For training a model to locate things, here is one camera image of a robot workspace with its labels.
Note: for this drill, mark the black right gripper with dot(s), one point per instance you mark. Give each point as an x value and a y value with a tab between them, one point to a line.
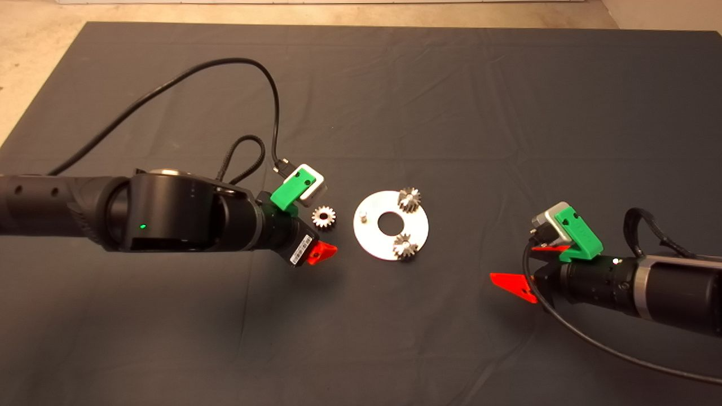
548	285

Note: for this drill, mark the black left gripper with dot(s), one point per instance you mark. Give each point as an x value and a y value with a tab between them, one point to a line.
299	239

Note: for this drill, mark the small steel planetary gear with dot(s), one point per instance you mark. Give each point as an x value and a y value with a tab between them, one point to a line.
410	200
321	216
405	248

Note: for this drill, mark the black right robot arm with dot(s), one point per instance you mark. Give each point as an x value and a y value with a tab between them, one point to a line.
665	287

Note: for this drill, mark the round metal carrier plate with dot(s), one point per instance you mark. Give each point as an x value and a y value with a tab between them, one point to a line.
369	237

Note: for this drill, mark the dark grey table cloth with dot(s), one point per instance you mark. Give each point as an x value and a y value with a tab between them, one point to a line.
451	113

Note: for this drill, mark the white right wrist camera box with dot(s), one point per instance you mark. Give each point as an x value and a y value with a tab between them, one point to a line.
546	223

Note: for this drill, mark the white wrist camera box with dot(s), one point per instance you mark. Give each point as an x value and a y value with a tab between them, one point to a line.
316	189
546	223

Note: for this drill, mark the green right camera mount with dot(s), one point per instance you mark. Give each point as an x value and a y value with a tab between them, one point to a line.
581	237

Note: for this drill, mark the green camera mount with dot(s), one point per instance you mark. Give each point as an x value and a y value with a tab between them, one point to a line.
287	192
581	237

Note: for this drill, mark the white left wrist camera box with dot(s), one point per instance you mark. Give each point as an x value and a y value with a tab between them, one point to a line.
316	189

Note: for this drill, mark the green left camera mount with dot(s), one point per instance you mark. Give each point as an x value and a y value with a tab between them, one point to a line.
287	192

